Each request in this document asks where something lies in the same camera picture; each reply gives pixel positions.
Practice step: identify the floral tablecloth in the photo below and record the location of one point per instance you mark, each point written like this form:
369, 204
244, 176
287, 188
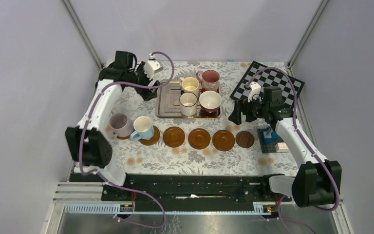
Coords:
135, 158

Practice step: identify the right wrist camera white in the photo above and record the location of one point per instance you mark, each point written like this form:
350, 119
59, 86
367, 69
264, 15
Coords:
254, 92

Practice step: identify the white ribbed mug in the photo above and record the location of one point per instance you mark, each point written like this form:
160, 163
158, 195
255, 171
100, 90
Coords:
188, 104

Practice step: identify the lilac mug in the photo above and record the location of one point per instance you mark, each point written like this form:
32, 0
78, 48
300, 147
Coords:
121, 124

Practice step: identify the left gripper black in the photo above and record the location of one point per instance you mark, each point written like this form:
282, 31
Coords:
147, 93

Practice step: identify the black white chessboard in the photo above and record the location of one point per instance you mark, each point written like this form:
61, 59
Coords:
266, 78

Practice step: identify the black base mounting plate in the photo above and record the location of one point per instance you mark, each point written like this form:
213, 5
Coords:
199, 193

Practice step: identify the cream yellow mug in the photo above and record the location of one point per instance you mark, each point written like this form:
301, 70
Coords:
190, 85

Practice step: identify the white cup on red saucer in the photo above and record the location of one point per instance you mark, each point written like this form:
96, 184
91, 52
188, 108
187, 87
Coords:
210, 101

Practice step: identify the dark walnut round coaster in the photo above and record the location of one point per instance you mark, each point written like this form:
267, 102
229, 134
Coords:
245, 139

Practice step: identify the metal serving tray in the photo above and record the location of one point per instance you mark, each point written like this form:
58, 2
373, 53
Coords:
168, 105

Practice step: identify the dark grey brick baseplate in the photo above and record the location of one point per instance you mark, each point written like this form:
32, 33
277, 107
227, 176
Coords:
269, 147

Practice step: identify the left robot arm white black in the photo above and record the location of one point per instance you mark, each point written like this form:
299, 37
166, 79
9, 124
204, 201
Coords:
89, 141

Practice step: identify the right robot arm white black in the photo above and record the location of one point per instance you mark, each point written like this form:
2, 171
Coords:
318, 179

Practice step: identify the blue toy brick stack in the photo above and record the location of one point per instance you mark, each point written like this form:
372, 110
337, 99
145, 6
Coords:
269, 135

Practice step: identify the light blue mug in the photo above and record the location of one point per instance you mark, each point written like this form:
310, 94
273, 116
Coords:
143, 129

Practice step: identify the white toy brick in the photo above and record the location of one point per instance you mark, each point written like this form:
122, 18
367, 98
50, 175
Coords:
281, 147

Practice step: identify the pink mug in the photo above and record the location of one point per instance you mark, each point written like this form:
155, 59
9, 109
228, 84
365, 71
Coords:
209, 80

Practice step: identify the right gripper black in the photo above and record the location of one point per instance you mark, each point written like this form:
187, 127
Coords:
242, 106

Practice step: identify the brown wooden coaster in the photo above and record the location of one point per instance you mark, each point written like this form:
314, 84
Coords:
223, 140
122, 136
174, 137
199, 138
153, 140

